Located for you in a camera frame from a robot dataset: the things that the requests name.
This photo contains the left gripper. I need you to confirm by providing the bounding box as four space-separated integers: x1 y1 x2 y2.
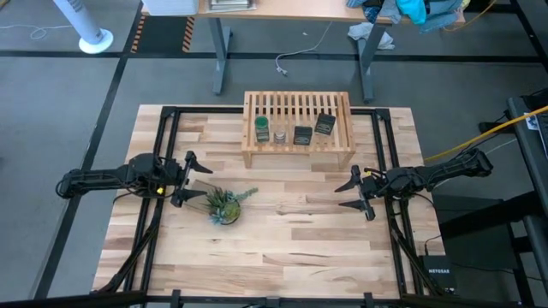
160 150 214 209

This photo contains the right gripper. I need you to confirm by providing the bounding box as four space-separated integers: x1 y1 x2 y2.
334 165 393 222

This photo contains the black spice tin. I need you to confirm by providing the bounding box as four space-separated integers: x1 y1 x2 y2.
293 125 313 146
313 112 337 137

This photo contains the green-lidded glass spice jar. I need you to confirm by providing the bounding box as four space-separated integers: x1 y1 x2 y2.
253 115 271 144

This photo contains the wooden slatted shelf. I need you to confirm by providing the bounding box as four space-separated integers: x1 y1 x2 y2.
241 90 356 170

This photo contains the brown cardboard piece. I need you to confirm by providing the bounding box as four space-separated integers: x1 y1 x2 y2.
184 179 219 214

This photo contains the succulent plant in black pot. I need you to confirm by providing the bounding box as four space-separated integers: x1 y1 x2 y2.
204 187 259 227

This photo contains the black Netgear router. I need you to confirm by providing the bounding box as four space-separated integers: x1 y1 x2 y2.
418 254 457 294

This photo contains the black hazard-striped floor mat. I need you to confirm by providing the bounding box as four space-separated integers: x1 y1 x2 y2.
130 15 196 55

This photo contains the white cloth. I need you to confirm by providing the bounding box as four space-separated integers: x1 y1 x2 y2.
346 21 396 50

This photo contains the stack of books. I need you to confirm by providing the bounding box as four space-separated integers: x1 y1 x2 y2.
208 0 257 13

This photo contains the white tower fan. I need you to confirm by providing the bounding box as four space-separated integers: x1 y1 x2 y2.
51 0 115 56

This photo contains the teal garment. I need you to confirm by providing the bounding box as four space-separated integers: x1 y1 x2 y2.
394 0 428 26

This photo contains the wooden desk with grey legs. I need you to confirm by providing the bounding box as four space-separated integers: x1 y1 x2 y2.
140 0 467 104

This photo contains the blue denim clothes pile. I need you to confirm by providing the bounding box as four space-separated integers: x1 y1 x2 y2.
345 0 466 35

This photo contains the left wrist camera housing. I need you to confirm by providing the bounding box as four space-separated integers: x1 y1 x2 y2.
162 158 183 184

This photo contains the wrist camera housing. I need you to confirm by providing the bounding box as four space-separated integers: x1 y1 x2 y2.
372 169 391 192
162 158 183 184

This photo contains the right wrist camera housing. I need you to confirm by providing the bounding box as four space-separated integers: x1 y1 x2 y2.
372 169 391 192

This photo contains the white cable with plug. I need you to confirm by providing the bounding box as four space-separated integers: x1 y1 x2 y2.
274 21 334 77

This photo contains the yellow cable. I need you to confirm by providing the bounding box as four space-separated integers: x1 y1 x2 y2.
423 104 548 163

